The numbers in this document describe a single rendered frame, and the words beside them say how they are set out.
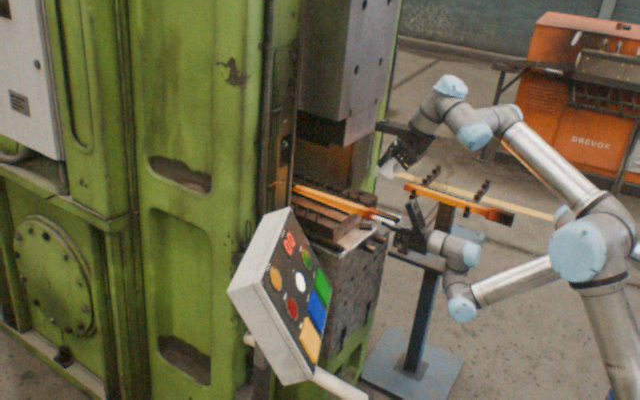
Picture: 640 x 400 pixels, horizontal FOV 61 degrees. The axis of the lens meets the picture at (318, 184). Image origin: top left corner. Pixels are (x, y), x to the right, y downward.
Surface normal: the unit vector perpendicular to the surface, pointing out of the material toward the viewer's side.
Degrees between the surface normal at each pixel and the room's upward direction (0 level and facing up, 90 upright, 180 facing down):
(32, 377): 0
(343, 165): 90
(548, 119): 90
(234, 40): 89
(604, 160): 90
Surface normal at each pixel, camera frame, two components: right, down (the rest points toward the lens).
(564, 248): -0.84, 0.07
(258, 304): -0.15, 0.43
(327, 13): -0.55, 0.33
